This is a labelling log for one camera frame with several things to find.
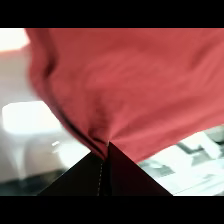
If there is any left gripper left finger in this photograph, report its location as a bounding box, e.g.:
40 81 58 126
38 150 108 197

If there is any red T-shirt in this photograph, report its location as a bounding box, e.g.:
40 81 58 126
24 28 224 164

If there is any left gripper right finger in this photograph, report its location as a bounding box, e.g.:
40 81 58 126
105 141 173 197

